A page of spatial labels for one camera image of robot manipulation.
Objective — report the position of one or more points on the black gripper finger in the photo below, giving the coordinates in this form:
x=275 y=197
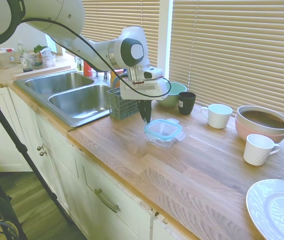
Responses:
x=148 y=108
x=142 y=108

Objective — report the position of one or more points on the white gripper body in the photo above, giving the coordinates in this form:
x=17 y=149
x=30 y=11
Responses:
x=144 y=88

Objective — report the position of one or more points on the clear lid with teal seal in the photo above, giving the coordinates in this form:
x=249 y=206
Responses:
x=163 y=128

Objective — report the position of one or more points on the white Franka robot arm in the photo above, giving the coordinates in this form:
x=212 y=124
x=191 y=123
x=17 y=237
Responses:
x=56 y=20

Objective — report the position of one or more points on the clear glass food container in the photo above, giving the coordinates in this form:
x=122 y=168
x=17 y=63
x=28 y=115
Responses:
x=161 y=143

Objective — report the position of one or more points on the grey plastic cutlery basket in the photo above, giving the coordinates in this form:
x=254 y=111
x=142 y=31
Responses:
x=121 y=108

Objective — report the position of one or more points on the light green bowl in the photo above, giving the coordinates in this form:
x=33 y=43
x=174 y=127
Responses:
x=176 y=93

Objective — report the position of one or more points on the orange cardboard box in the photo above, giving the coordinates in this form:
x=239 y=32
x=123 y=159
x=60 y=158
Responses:
x=113 y=77

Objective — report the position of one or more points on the black plastic cup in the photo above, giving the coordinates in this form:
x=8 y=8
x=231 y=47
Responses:
x=186 y=105

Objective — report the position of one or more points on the orange dish soap bottle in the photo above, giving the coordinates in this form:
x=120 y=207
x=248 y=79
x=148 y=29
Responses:
x=88 y=68

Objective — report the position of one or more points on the stainless steel double sink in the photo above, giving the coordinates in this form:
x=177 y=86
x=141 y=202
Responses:
x=79 y=105

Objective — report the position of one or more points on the white ceramic mug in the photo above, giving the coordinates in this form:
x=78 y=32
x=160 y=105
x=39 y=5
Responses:
x=255 y=152
x=218 y=118

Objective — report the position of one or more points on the beige window blind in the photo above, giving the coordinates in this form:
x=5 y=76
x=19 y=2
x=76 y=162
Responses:
x=237 y=50
x=111 y=20

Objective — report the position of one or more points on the pink bowl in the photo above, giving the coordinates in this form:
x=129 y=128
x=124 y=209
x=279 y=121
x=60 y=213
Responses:
x=241 y=128

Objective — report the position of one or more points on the white kitchen base cabinet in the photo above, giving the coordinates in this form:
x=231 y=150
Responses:
x=64 y=175

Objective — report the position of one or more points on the wooden cutting board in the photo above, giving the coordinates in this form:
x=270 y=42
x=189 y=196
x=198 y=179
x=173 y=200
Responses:
x=42 y=71

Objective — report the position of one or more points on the narrow white window blind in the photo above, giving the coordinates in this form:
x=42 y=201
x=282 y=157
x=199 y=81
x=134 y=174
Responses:
x=50 y=43

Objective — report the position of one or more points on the clear box with greens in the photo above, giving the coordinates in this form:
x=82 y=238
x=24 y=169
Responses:
x=41 y=57

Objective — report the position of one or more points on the round metal cabinet knob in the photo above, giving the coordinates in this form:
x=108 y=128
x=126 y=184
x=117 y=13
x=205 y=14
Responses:
x=43 y=153
x=40 y=148

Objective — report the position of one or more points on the grey bowl with brown inside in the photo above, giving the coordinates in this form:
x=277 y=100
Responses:
x=264 y=117

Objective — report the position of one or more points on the white lidded tub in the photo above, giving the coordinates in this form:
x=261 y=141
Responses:
x=4 y=58

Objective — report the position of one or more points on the white dinner plate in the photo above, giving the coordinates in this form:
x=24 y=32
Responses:
x=277 y=212

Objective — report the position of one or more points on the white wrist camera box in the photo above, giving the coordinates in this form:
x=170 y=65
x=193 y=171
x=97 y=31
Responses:
x=153 y=73

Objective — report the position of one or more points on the black camera tripod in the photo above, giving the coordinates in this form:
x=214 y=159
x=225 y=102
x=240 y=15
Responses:
x=19 y=145

